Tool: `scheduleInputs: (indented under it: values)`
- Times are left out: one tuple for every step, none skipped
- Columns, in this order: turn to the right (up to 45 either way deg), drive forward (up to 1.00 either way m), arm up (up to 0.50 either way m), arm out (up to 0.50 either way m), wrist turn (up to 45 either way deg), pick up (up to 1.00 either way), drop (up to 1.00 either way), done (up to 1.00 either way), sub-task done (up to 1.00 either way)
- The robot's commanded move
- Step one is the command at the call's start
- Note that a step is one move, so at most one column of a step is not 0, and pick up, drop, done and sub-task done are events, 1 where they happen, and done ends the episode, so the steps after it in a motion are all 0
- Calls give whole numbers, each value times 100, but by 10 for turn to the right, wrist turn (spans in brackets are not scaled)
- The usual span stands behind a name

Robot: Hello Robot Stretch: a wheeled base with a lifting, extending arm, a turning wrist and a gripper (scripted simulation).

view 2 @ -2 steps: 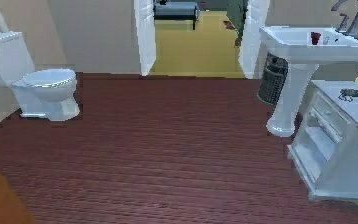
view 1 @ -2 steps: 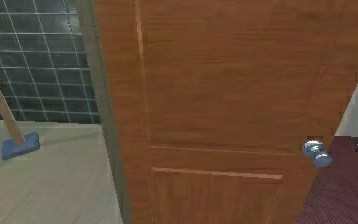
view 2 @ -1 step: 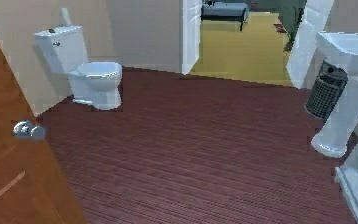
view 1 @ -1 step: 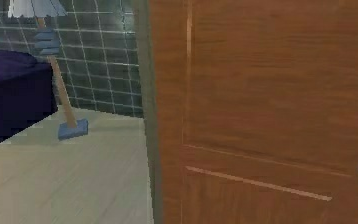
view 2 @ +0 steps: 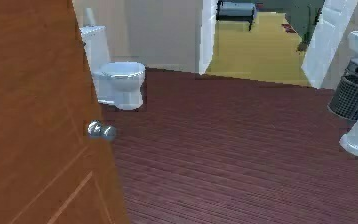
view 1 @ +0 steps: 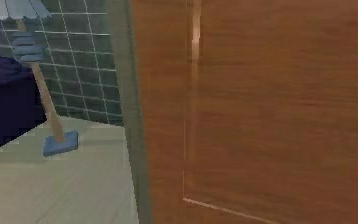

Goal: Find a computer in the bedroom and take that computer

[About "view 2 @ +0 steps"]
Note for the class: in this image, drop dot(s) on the white toilet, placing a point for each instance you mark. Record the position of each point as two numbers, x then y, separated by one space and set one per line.
120 78

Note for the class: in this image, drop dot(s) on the silver round door knob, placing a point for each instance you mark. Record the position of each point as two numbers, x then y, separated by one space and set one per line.
101 130

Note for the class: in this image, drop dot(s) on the dark grey bench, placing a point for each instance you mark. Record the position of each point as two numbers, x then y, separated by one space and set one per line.
236 11

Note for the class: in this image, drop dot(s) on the red cloth on floor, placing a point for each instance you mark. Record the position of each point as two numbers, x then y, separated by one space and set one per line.
289 28

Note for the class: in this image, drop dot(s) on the brown wooden room door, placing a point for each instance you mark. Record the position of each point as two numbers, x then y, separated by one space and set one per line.
37 110

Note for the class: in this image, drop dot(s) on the white room door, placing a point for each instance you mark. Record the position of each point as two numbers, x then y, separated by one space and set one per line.
327 40

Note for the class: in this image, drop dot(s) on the black mesh waste bin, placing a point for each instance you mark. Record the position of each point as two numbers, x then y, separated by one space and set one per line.
350 95

